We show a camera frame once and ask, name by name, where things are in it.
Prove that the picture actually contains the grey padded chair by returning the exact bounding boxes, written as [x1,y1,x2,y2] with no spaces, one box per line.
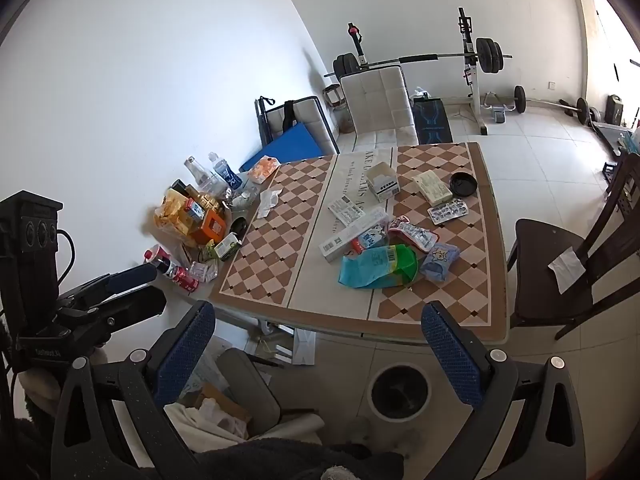
[165,347,326,443]

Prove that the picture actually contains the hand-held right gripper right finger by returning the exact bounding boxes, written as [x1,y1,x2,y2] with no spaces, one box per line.
[421,301,587,480]

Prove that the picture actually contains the orange tissue pack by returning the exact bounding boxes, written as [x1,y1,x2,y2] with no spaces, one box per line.
[247,156,281,184]

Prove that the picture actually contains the white padded chair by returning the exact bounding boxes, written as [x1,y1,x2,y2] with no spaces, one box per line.
[340,66,420,147]

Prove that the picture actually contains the white barbell rack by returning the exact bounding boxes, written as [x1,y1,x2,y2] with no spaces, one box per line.
[345,7,516,136]

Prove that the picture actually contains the red snack packet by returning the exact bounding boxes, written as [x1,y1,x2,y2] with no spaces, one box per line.
[387,216,441,252]

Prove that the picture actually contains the blue label water bottle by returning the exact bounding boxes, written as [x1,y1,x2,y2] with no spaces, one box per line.
[207,152,241,192]

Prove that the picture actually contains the pill blister pack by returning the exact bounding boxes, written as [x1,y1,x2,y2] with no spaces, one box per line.
[427,199,468,224]

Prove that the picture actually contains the dark wooden chair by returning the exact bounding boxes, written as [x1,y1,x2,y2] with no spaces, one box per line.
[506,152,640,341]

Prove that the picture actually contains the clear bubble wrap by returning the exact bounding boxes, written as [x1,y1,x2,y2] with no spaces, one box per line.
[181,350,221,401]

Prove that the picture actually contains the orange box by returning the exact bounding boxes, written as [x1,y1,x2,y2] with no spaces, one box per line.
[189,208,227,246]

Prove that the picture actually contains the barbell with black plates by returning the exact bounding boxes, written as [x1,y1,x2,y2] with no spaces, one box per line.
[324,37,513,78]

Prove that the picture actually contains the white round trash bin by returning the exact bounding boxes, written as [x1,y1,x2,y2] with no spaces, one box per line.
[367,362,432,422]

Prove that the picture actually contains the long white box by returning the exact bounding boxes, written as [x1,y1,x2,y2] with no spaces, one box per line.
[319,208,390,263]

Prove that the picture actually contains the green blue plastic bag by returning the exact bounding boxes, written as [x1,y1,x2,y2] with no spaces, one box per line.
[339,243,419,290]

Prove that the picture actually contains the black ashtray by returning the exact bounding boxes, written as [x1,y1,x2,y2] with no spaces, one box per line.
[449,172,479,196]

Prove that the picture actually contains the dark jerry can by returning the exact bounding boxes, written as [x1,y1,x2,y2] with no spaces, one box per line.
[606,92,626,123]

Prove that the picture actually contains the blue cartoon snack packet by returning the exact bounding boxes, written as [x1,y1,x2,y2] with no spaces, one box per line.
[419,242,461,282]

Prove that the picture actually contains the white cloth bag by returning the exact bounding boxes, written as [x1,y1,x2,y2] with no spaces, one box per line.
[164,402,248,443]

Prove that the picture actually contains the crumpled white tissue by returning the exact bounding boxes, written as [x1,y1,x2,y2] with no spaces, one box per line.
[256,187,284,219]

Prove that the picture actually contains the black cable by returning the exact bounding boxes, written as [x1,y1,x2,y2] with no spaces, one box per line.
[55,229,77,288]

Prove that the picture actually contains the yellow snack bag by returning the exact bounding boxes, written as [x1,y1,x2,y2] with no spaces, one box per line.
[152,188,193,236]

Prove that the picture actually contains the black bench pad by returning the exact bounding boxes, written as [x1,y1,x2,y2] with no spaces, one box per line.
[412,97,453,145]

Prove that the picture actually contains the floor barbell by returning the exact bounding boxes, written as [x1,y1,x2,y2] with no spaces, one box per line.
[514,85,591,123]

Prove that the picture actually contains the clear plastic packets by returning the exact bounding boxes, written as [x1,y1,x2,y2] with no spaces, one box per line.
[189,260,221,283]

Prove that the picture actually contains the cola bottle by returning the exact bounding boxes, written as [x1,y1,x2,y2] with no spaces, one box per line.
[144,245,173,276]

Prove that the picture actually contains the blue white small carton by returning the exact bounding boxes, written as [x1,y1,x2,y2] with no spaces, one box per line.
[351,227,391,256]

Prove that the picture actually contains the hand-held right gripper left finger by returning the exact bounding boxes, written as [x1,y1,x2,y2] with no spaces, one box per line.
[50,301,217,480]

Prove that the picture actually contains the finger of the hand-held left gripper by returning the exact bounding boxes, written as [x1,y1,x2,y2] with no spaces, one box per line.
[95,287,168,323]
[59,263,159,308]

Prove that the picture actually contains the cardboard box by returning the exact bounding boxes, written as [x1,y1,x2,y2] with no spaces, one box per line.
[195,384,251,423]

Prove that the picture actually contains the open green white box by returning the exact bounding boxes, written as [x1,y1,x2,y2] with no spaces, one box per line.
[365,161,401,203]

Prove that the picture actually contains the white paper sheet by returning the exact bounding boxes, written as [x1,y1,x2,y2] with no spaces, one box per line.
[547,246,586,295]

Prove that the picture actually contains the pale yellow flat box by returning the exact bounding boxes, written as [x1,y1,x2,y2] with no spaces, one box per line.
[412,170,453,206]

